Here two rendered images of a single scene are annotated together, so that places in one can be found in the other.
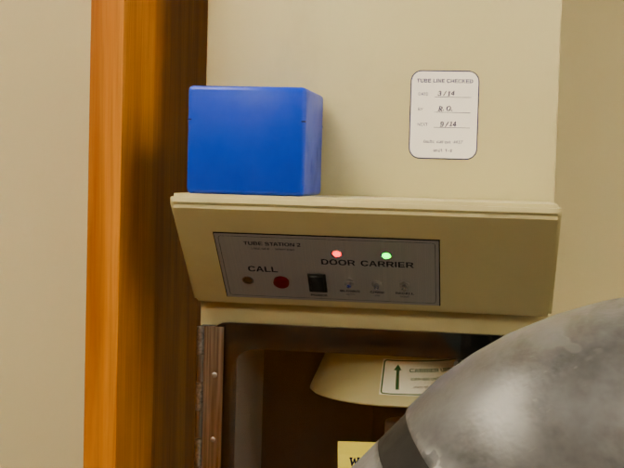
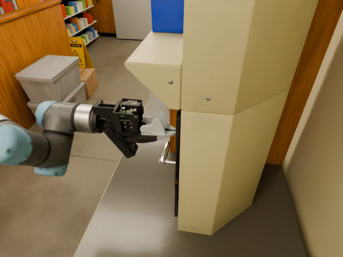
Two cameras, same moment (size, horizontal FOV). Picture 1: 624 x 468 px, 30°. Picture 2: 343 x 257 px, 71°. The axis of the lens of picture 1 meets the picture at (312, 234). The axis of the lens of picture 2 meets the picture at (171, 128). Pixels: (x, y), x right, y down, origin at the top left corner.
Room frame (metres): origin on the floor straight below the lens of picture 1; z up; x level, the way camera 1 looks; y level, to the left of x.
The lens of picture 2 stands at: (1.02, -0.65, 1.69)
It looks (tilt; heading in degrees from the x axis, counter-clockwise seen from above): 37 degrees down; 91
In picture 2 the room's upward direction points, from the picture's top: straight up
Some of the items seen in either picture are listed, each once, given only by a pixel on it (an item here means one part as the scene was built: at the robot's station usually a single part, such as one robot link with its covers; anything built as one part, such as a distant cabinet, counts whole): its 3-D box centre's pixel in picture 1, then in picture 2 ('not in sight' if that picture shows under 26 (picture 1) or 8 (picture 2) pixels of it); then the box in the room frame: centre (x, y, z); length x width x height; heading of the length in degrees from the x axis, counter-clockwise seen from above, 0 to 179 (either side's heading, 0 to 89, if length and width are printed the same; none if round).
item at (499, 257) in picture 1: (366, 255); (167, 58); (1.00, -0.05, 1.46); 0.32 x 0.12 x 0.10; 81
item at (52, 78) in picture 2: not in sight; (53, 79); (-0.35, 1.84, 0.49); 0.60 x 0.42 x 0.33; 81
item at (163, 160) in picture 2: not in sight; (170, 153); (1.01, -0.12, 1.20); 0.10 x 0.05 x 0.03; 81
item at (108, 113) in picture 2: not in sight; (119, 119); (0.88, -0.14, 1.34); 0.12 x 0.08 x 0.09; 171
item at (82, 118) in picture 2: not in sight; (90, 118); (0.80, -0.13, 1.33); 0.08 x 0.05 x 0.08; 81
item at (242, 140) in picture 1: (257, 142); (173, 10); (1.02, 0.05, 1.56); 0.10 x 0.10 x 0.09; 81
